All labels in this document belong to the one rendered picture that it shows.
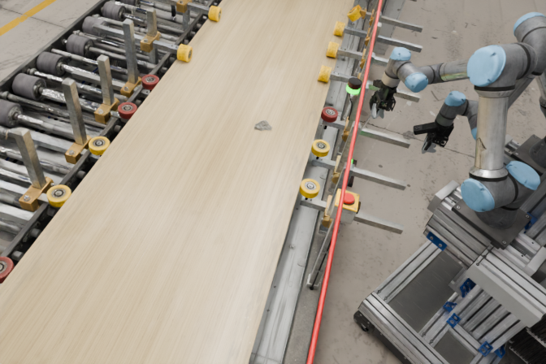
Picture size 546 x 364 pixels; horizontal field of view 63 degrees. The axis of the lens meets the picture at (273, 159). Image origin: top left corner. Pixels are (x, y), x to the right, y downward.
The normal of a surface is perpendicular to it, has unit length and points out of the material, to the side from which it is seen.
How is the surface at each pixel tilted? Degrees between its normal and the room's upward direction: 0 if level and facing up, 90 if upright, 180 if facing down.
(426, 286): 0
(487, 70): 83
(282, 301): 0
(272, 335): 0
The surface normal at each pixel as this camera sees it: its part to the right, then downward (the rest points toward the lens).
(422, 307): 0.15, -0.69
